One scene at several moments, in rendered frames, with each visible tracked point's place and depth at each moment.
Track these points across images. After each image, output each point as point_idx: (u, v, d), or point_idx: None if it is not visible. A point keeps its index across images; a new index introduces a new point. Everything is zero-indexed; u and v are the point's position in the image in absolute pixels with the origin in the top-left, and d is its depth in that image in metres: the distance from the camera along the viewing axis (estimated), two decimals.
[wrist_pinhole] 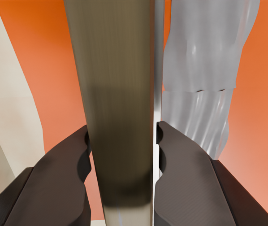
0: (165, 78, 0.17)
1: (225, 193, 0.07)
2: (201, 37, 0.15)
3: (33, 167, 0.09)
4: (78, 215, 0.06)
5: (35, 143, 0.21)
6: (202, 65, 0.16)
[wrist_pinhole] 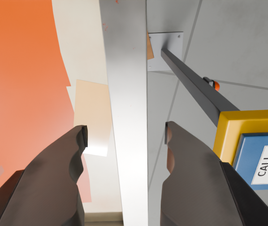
0: None
1: (234, 197, 0.07)
2: None
3: (24, 169, 0.08)
4: (71, 215, 0.06)
5: None
6: None
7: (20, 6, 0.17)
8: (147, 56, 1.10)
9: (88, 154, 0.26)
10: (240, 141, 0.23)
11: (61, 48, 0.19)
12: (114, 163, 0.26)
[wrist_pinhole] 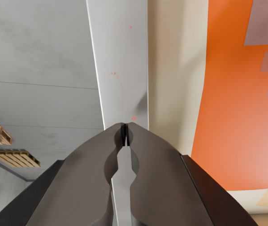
0: None
1: (196, 186, 0.07)
2: None
3: (64, 160, 0.09)
4: (100, 216, 0.06)
5: None
6: None
7: None
8: None
9: (264, 192, 0.24)
10: None
11: None
12: None
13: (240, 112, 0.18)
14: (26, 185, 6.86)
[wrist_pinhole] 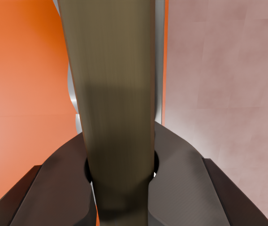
0: (74, 102, 0.17)
1: (217, 191, 0.07)
2: None
3: (41, 165, 0.09)
4: (83, 215, 0.06)
5: None
6: None
7: None
8: None
9: None
10: None
11: None
12: None
13: None
14: None
